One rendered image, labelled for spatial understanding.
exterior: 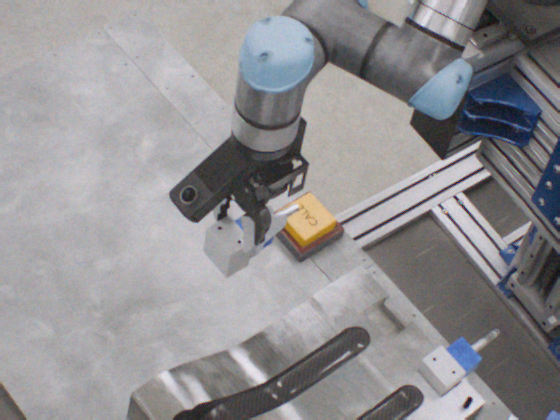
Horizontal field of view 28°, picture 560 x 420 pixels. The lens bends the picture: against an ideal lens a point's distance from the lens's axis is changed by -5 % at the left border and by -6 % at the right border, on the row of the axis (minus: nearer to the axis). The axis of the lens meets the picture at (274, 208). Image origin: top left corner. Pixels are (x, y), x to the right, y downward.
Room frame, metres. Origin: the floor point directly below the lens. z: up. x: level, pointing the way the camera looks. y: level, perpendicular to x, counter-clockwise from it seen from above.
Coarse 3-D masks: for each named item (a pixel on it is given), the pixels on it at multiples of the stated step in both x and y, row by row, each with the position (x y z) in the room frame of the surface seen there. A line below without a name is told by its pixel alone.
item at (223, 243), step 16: (288, 208) 0.92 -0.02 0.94; (224, 224) 0.86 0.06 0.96; (240, 224) 0.88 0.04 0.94; (208, 240) 0.85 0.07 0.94; (224, 240) 0.84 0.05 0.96; (240, 240) 0.84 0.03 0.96; (272, 240) 0.88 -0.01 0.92; (208, 256) 0.84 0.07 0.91; (224, 256) 0.82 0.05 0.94; (240, 256) 0.83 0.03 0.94; (224, 272) 0.82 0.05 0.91
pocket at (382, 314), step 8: (376, 304) 0.84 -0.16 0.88; (384, 304) 0.85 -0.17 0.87; (368, 312) 0.83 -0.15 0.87; (376, 312) 0.84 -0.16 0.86; (384, 312) 0.84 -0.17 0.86; (392, 312) 0.84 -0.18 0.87; (376, 320) 0.83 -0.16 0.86; (384, 320) 0.83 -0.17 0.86; (392, 320) 0.83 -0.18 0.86; (400, 320) 0.83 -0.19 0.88; (384, 328) 0.82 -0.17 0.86; (392, 328) 0.82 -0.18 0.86; (400, 328) 0.82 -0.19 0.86; (392, 336) 0.81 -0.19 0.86
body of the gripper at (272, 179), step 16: (304, 128) 0.89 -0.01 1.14; (240, 144) 0.84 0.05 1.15; (272, 160) 0.87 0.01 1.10; (288, 160) 0.88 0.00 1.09; (304, 160) 0.88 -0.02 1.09; (256, 176) 0.85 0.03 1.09; (272, 176) 0.85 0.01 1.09; (288, 176) 0.86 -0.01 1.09; (304, 176) 0.88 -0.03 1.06; (240, 192) 0.84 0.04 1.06; (256, 192) 0.83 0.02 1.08; (272, 192) 0.86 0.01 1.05; (288, 192) 0.87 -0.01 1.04
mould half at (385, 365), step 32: (352, 288) 0.85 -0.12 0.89; (288, 320) 0.79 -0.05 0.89; (320, 320) 0.80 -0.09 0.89; (352, 320) 0.80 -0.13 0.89; (224, 352) 0.72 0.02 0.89; (256, 352) 0.73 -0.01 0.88; (288, 352) 0.74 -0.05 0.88; (384, 352) 0.77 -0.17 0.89; (416, 352) 0.77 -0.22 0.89; (160, 384) 0.63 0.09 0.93; (192, 384) 0.64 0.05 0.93; (224, 384) 0.66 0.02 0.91; (256, 384) 0.68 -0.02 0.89; (320, 384) 0.70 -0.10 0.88; (352, 384) 0.71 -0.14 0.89; (384, 384) 0.72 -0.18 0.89; (416, 384) 0.73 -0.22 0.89; (128, 416) 0.61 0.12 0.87; (160, 416) 0.59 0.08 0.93; (256, 416) 0.63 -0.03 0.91; (288, 416) 0.65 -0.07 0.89; (320, 416) 0.66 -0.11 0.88; (352, 416) 0.67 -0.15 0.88; (416, 416) 0.68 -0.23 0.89; (448, 416) 0.69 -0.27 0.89
